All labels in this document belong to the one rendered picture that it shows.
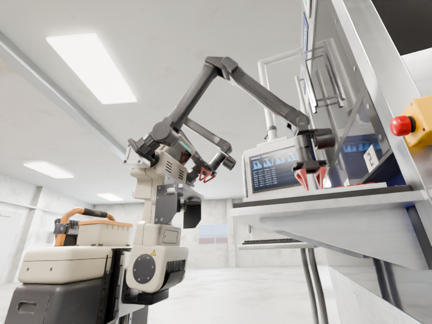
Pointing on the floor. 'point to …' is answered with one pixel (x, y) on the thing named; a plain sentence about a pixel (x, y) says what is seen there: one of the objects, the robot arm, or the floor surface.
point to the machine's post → (388, 92)
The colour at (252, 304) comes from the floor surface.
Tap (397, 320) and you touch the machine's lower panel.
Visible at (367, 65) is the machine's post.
